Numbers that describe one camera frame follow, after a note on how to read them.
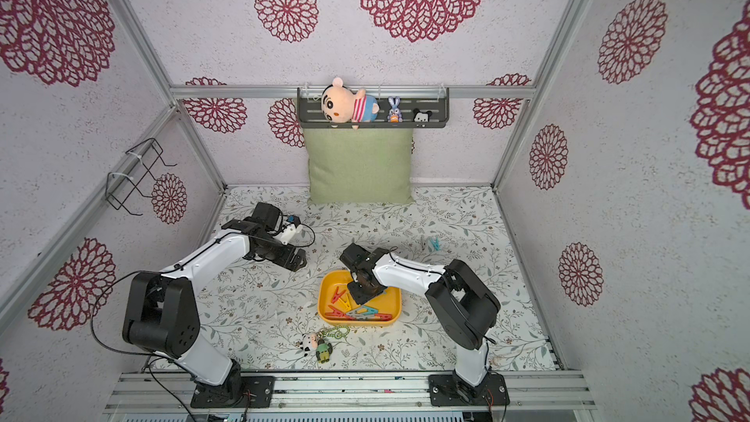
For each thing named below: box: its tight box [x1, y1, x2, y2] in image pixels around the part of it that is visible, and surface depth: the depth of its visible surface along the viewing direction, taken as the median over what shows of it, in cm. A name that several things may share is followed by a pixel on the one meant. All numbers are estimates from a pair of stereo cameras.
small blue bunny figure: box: [386, 95, 404, 124], surface depth 93 cm
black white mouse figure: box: [412, 107, 433, 123], surface depth 94 cm
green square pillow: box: [302, 127, 416, 206], surface depth 102 cm
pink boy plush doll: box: [320, 77, 380, 130], surface depth 87 cm
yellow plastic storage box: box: [317, 269, 401, 327], surface depth 87 cm
